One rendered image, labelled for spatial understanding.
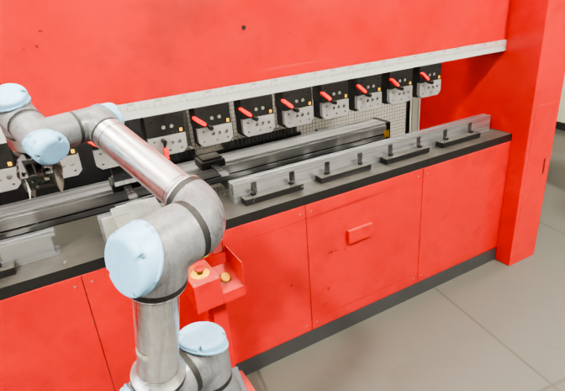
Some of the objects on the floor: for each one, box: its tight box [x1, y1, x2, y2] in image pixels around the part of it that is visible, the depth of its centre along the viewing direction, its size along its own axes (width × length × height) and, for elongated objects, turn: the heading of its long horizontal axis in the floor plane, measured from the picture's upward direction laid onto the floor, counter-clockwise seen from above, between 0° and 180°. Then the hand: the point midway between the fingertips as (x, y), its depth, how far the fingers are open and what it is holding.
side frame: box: [419, 0, 565, 266], centre depth 283 cm, size 25×85×230 cm, turn 38°
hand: (47, 188), depth 120 cm, fingers open, 5 cm apart
